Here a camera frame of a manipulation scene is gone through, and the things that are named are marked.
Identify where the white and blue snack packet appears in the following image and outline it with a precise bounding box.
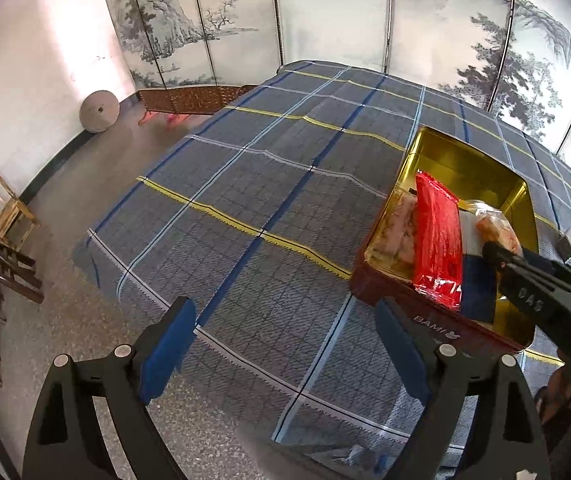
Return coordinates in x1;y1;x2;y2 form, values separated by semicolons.
458;210;503;325

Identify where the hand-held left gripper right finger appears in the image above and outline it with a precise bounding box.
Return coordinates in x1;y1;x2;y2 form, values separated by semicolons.
374;296;551;480

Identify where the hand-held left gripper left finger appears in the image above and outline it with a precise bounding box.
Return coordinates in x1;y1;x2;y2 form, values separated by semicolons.
22;296;197;480

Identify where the gold tin box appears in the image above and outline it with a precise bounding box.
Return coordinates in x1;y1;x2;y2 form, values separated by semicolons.
349;126;539;356

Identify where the light wooden chair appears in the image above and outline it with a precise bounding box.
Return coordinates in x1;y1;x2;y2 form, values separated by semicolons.
0;163;41;241

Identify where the painted folding screen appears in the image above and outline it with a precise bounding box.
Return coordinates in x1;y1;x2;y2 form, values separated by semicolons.
96;0;571;196

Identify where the person's right hand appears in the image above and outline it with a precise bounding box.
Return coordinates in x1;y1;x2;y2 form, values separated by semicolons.
535;360;571;441

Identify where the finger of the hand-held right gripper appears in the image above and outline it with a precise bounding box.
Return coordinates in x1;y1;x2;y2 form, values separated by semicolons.
482;241;559;286

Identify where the pale snack packet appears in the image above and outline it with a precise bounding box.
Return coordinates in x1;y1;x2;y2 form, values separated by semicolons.
369;190;421;268

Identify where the round stone disc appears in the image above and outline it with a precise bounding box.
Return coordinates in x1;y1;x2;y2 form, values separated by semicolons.
80;90;120;134

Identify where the wooden lattice panel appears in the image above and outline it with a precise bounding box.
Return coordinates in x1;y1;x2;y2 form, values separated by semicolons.
138;85;256;115

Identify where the grey plaid blanket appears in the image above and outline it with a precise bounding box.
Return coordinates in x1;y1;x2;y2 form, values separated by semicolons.
73;60;571;471

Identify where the clear pastry packet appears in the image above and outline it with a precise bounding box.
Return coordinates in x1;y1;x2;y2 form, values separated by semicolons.
465;200;525;256

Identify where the red snack packet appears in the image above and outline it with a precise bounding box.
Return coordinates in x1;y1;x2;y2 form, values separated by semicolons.
413;171;465;311

